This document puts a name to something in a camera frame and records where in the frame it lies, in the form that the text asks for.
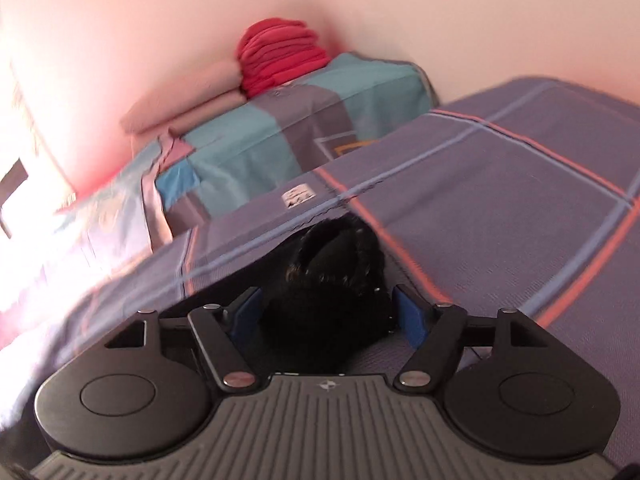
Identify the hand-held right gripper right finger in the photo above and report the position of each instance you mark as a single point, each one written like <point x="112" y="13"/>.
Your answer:
<point x="410" y="315"/>

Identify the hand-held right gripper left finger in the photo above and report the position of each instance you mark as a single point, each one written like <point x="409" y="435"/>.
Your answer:
<point x="247" y="312"/>

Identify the black ribbed pants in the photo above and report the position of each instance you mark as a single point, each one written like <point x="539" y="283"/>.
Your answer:
<point x="330" y="285"/>

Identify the purple plaid bed sheet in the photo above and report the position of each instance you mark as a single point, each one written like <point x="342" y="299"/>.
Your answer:
<point x="500" y="185"/>

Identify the teal patchwork duvet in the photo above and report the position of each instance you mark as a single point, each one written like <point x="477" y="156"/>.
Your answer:
<point x="280" y="130"/>

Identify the pink folded blanket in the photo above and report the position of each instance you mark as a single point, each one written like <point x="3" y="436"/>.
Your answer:
<point x="185" y="97"/>

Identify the red folded blanket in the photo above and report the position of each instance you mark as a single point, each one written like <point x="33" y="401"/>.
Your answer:
<point x="280" y="55"/>

